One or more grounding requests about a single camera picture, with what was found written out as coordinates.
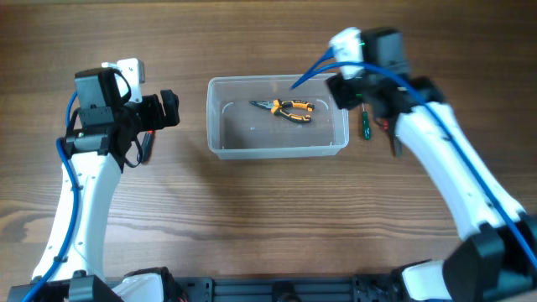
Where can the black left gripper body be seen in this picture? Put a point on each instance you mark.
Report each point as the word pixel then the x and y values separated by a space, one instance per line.
pixel 147 115

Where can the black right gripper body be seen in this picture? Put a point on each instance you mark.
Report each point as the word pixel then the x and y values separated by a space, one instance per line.
pixel 346 93

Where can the black red screwdriver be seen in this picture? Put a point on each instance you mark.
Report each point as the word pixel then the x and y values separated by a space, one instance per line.
pixel 147 146

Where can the red handled snips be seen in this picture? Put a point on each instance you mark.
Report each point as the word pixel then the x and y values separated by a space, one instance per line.
pixel 395 144

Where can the green handled screwdriver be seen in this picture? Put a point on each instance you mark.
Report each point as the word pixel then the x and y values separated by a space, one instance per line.
pixel 366 130

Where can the orange black pliers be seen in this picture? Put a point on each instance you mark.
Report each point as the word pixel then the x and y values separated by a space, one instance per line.
pixel 284 109

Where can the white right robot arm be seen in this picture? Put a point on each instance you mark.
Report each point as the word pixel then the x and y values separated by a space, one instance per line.
pixel 497 255

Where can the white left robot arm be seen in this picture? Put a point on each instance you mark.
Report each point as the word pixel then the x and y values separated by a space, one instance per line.
pixel 100 141

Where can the clear plastic container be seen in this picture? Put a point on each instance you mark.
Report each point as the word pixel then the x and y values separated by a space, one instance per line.
pixel 236 129

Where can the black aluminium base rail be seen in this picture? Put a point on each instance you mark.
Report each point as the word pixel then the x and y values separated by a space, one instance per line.
pixel 164 287

